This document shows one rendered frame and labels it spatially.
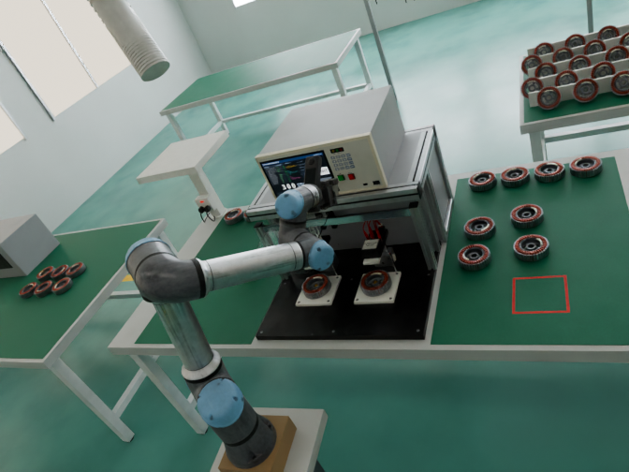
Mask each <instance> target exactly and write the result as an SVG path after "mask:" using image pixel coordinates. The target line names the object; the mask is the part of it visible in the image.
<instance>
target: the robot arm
mask: <svg viewBox="0 0 629 472"><path fill-rule="evenodd" d="M321 164H322V158H321V157H320V156H319V155H314V156H308V157H306V162H305V174H304V185H302V186H299V187H297V188H294V189H290V190H287V191H286V192H284V193H283V194H281V195H279V196H278V198H277V199H276V201H275V210H276V213H278V215H279V216H280V227H279V238H278V245H274V246H269V247H265V248H260V249H256V250H252V251H247V252H242V253H239V254H234V255H229V256H225V257H220V258H213V259H208V260H203V261H201V260H200V259H198V258H192V259H178V258H177V256H176V255H175V254H174V253H173V251H172V250H171V248H170V246H169V245H168V244H167V243H165V242H163V241H162V240H160V239H157V238H144V239H141V240H139V241H137V242H135V243H134V244H132V245H131V246H130V248H129V249H128V251H127V253H126V255H125V267H126V269H127V271H128V272H129V273H130V275H131V277H132V278H133V280H134V282H135V284H136V286H137V288H138V290H139V293H140V295H141V297H142V299H143V300H144V301H145V302H149V303H152V304H153V305H154V308H155V310H156V312H157V314H158V315H159V317H160V319H161V321H162V323H163V325H164V327H165V329H166V331H167V333H168V336H169V338H170V340H171V342H172V344H173V345H174V347H175V349H176V351H177V353H178V355H179V356H180V358H181V360H182V362H183V367H182V375H183V378H184V380H185V383H186V386H187V387H188V389H189V390H190V391H191V392H192V394H193V396H194V398H195V400H196V402H197V409H198V412H199V414H200V416H201V418H202V419H203V420H204V421H205V422H206V423H208V424H209V425H210V427H211V428H212V429H213V430H214V432H215V433H216V434H217V435H218V436H219V438H220V439H221V440H222V441H223V442H224V445H225V449H226V454H227V458H228V460H229V461H230V462H231V463H233V464H234V465H235V466H236V467H238V468H241V469H249V468H253V467H255V466H257V465H260V464H261V463H263V462H264V461H265V460H266V459H267V458H268V457H269V456H270V454H271V452H272V451H273V449H274V446H275V443H276V438H277V434H276V430H275V428H274V426H273V425H272V423H271V422H270V421H269V420H268V419H266V418H265V417H263V416H261V415H259V414H257V413H256V412H255V411H254V409H253V408H252V407H251V405H250V404H249V402H248V401H247V400H246V398H245V397H244V395H243V394H242V392H241V390H240V388H239V387H238V386H237V385H236V383H235V382H234V380H233V379H232V377H231V376H230V374H229V373H228V371H227V369H226V367H225V365H224V363H223V361H222V358H221V356H220V354H219V353H218V352H217V351H216V350H213V349H211V347H210V345H209V343H208V341H207V339H206V336H205V334H204V332H203V330H202V329H201V327H200V324H199V322H198V320H197V317H196V314H195V312H194V310H193V308H192V306H191V304H190V302H189V301H193V300H197V299H201V298H205V297H206V296H207V294H208V293H209V292H210V291H214V290H217V289H221V288H228V287H232V286H236V285H239V284H243V283H247V282H251V281H255V280H258V279H262V278H266V277H270V276H274V275H277V274H281V273H288V272H292V271H296V270H299V269H303V268H307V267H311V268H312V269H315V270H317V271H324V270H326V269H327V268H328V267H329V266H330V265H331V264H332V262H333V260H334V251H333V248H332V247H331V246H330V245H329V244H327V243H326V242H325V241H324V240H321V239H319V238H318V237H316V236H314V235H313V234H312V233H311V232H309V231H308V230H306V216H307V212H308V214H309V213H317V212H320V209H321V210H323V209H324V210H326V209H325V208H327V209H328V208H330V207H332V206H334V205H336V204H337V199H336V197H338V196H339V189H338V183H339V181H338V178H331V179H327V180H324V181H320V176H321ZM333 191H334V192H333Z"/></svg>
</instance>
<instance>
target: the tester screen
mask: <svg viewBox="0 0 629 472"><path fill-rule="evenodd" d="M314 155H319V156H320V157H321V158H322V164H321V168H323V167H328V165H327V162H326V160H325V157H324V156H323V154H322V153H318V154H312V155H304V156H299V157H294V158H289V159H284V160H279V161H274V162H270V163H265V164H261V165H262V167H263V169H264V171H265V172H266V174H267V176H268V178H269V180H270V182H271V185H272V187H273V189H274V191H275V193H276V195H277V193H280V192H286V191H287V190H290V189H287V190H283V188H282V187H281V184H291V183H295V184H296V186H297V187H299V186H302V185H304V178H303V176H302V174H301V171H302V170H305V162H306V157H308V156H314ZM328 170H329V167H328ZM327 177H331V178H332V176H331V174H330V171H329V174H325V175H321V176H320V179H321V178H327ZM277 197H278V195H277Z"/></svg>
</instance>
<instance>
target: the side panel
mask: <svg viewBox="0 0 629 472"><path fill-rule="evenodd" d="M426 179H427V183H428V186H429V189H430V192H431V196H432V202H433V205H434V209H435V211H436V215H437V218H438V222H439V225H440V229H441V231H442V235H443V238H444V239H443V240H441V243H442V242H444V243H447V237H448V232H449V226H450V220H451V215H452V208H453V202H454V199H453V195H452V191H451V187H450V184H449V180H448V177H447V173H446V166H445V162H444V159H443V155H442V151H441V147H440V144H439V140H438V137H437V136H436V140H435V143H434V146H433V151H432V158H431V162H430V165H429V169H428V173H427V177H426Z"/></svg>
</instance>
